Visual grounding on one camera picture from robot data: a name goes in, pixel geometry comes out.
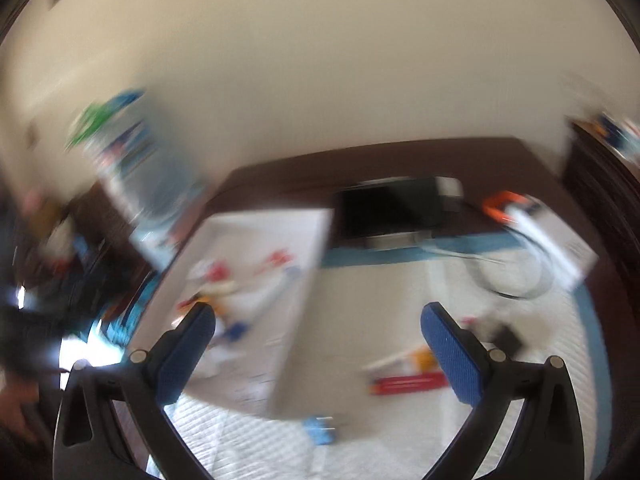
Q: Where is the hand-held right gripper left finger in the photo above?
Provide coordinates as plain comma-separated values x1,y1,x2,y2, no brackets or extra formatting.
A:
52,302,218,480

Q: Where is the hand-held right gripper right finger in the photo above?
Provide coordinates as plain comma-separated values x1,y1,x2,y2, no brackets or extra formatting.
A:
420,301,586,480

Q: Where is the white tray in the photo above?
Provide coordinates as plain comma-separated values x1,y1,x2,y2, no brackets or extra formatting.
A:
129,209,337,418

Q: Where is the yellow tube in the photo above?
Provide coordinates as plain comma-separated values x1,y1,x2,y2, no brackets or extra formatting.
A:
362,346,437,377

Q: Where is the red flat box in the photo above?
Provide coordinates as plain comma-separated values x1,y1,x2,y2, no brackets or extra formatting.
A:
366,374,447,397

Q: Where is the small black box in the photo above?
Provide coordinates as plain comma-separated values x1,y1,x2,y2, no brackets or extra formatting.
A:
491,324,527,357

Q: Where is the white quilted mat blue edge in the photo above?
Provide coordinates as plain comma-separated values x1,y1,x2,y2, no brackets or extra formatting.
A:
150,232,615,480

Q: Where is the dark wooden side cabinet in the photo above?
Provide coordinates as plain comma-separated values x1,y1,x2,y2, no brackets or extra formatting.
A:
47,182,156,321

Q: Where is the white flat box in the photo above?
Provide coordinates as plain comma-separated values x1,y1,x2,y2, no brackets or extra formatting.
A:
504,204,601,292

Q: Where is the small blue item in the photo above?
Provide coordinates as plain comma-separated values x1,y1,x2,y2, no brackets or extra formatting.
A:
304,414,340,447

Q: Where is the orange plug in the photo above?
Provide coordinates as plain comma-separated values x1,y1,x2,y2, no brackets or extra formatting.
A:
481,190,528,226

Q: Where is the black flat device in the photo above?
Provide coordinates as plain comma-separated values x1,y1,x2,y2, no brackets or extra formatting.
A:
332,176,443,250

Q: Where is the white adapter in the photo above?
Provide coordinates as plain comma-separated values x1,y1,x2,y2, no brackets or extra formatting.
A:
436,176,465,212

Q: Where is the dark carved wooden cabinet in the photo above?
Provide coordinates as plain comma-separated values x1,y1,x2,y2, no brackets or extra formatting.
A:
562,112,640,271

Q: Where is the black cable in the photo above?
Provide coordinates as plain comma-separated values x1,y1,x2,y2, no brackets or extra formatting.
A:
462,200,553,302

